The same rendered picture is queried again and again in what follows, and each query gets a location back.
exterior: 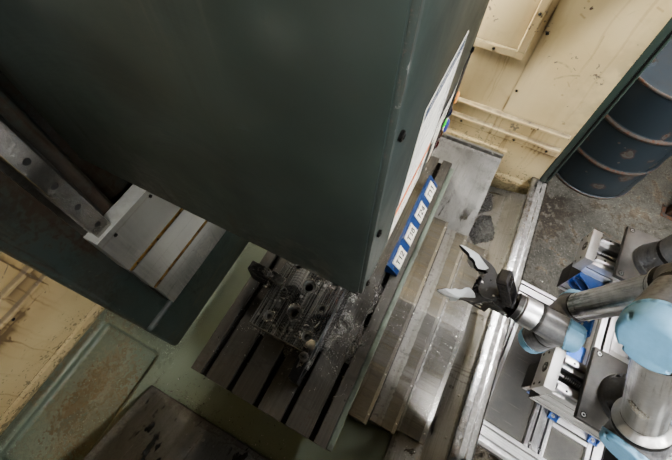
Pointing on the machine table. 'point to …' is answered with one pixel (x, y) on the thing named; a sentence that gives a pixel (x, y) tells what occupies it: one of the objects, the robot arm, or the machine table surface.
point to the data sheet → (432, 118)
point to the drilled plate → (296, 287)
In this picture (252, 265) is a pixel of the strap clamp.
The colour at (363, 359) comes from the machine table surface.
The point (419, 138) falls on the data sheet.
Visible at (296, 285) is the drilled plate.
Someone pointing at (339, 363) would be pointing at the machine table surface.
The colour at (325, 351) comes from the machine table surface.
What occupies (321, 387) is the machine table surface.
